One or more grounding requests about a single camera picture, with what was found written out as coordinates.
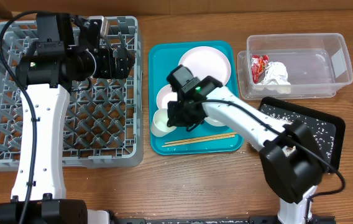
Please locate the pile of rice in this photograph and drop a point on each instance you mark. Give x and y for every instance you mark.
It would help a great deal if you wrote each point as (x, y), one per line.
(323, 132)

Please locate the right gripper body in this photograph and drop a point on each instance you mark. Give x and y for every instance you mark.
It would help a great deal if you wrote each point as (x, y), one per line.
(176, 114)

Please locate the large white plate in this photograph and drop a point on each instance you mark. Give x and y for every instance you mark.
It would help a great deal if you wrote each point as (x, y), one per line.
(206, 61)

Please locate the red snack wrapper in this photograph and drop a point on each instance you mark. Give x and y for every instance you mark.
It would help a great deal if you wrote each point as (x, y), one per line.
(258, 65)

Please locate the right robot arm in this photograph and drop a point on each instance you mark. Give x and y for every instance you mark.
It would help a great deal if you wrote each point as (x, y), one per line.
(291, 159)

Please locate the food leftover brown chunk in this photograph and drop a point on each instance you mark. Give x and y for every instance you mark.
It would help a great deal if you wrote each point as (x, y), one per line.
(288, 150)

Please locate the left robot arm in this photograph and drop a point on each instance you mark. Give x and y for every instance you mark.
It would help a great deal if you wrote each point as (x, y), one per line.
(69, 48)

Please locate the grey dishwasher rack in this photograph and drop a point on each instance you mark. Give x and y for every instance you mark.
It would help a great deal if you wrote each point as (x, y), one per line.
(104, 117)

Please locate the grey-green bowl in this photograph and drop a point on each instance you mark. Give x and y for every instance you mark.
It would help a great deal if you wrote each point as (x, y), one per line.
(213, 122)

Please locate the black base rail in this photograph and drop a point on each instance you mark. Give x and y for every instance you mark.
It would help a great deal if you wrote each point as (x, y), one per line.
(250, 220)

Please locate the white napkin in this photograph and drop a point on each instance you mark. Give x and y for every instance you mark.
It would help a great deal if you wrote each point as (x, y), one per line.
(275, 74)

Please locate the white shallow bowl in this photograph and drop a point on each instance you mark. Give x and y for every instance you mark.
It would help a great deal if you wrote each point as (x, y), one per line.
(165, 95)

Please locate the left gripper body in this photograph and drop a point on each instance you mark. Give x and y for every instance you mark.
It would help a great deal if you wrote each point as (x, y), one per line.
(104, 68)

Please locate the wooden chopstick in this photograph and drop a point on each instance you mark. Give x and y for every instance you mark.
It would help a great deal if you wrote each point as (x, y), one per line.
(190, 143)
(202, 139)

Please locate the black tray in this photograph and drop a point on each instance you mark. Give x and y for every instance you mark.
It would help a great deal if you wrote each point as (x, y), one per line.
(337, 121)

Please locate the clear plastic bin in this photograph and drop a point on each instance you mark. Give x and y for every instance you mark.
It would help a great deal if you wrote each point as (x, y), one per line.
(317, 65)

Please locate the teal serving tray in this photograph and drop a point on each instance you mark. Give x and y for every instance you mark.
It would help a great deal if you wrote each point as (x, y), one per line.
(163, 58)

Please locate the small white cup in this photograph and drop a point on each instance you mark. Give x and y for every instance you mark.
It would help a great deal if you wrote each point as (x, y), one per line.
(159, 126)

